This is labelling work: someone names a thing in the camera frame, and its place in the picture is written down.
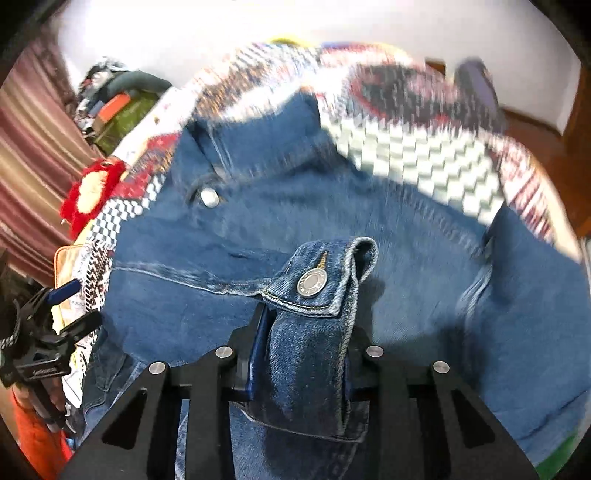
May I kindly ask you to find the orange box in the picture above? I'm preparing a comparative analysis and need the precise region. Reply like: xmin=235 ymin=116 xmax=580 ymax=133
xmin=98 ymin=92 xmax=133 ymax=121

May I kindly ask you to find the dark teal cloth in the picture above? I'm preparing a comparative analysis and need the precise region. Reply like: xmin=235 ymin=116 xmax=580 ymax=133
xmin=108 ymin=69 xmax=172 ymax=95

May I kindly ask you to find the orange trimmed pouch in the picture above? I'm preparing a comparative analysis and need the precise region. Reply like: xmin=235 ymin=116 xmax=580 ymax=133
xmin=52 ymin=244 xmax=85 ymax=280

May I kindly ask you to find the blue denim jacket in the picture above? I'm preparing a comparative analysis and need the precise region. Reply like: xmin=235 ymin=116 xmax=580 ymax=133
xmin=81 ymin=90 xmax=591 ymax=480

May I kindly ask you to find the person's left forearm orange sleeve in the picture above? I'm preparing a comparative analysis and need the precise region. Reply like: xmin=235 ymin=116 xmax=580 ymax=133
xmin=9 ymin=382 xmax=75 ymax=468

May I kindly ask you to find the green cloth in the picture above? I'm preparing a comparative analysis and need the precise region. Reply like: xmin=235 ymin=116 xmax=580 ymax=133
xmin=95 ymin=90 xmax=163 ymax=157

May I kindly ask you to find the striped maroon curtain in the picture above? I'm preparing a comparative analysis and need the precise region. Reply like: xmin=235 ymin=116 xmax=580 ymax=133
xmin=0 ymin=41 xmax=95 ymax=287

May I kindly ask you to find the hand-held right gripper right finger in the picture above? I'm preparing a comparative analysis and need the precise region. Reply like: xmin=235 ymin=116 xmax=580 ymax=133
xmin=344 ymin=323 xmax=542 ymax=480

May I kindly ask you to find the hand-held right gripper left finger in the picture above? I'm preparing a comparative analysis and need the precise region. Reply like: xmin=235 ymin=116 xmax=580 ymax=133
xmin=58 ymin=302 xmax=278 ymax=480

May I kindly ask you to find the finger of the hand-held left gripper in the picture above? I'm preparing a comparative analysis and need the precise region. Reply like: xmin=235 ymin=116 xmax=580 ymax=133
xmin=45 ymin=278 xmax=80 ymax=306
xmin=53 ymin=309 xmax=103 ymax=343

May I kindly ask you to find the red yellow blanket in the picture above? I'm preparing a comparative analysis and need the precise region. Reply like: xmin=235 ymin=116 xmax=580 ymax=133
xmin=58 ymin=157 xmax=129 ymax=232

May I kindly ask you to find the yellow pillow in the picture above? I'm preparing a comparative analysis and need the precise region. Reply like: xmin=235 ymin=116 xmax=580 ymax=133
xmin=269 ymin=34 xmax=315 ymax=48

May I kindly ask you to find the patchwork printed blanket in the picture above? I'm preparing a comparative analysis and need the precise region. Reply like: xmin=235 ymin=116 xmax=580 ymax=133
xmin=55 ymin=41 xmax=583 ymax=416

